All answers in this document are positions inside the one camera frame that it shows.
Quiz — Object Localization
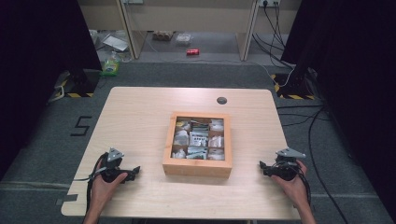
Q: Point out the black curtain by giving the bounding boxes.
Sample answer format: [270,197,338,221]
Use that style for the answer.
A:
[280,0,396,216]
[0,0,103,181]

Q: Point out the beige desk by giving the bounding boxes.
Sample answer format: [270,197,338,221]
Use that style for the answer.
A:
[77,0,303,62]

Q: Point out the white plastic bag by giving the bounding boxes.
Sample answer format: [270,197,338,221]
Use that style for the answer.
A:
[102,34,130,52]

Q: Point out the hazard striped stand base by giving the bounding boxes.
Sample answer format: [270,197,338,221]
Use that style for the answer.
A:
[270,72,316,101]
[49,69,101,99]

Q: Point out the clear plastic container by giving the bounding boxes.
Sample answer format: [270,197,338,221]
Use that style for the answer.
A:
[175,33,192,47]

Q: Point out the person's left hand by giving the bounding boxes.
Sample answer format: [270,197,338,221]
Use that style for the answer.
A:
[89,161,129,209]

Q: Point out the green packet on floor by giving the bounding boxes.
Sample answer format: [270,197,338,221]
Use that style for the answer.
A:
[100,50,121,77]

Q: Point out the person's right hand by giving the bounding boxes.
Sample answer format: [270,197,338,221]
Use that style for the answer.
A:
[272,159,313,209]

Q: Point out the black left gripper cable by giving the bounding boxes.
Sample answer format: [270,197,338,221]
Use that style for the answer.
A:
[73,153,108,216]

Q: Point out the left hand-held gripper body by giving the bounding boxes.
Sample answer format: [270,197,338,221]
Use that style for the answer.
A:
[98,147,134,185]

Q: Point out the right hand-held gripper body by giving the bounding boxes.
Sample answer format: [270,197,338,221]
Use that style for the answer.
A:
[270,147,307,182]

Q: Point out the wooden box with glass lid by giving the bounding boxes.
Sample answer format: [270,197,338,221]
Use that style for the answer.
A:
[162,111,233,179]

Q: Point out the black wall cables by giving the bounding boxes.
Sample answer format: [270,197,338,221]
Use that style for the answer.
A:
[251,2,295,70]

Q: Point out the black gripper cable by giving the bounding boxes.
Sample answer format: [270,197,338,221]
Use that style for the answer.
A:
[73,153,108,216]
[293,162,313,206]

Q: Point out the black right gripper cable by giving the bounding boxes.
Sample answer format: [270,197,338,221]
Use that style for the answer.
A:
[293,162,313,206]

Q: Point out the white wall socket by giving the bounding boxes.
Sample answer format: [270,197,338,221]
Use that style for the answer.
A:
[258,0,281,8]

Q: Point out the black floor cable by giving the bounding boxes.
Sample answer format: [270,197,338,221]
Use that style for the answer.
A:
[276,105,350,224]

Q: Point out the heap of tea bag packets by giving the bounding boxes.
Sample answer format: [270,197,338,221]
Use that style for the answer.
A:
[172,118,225,161]

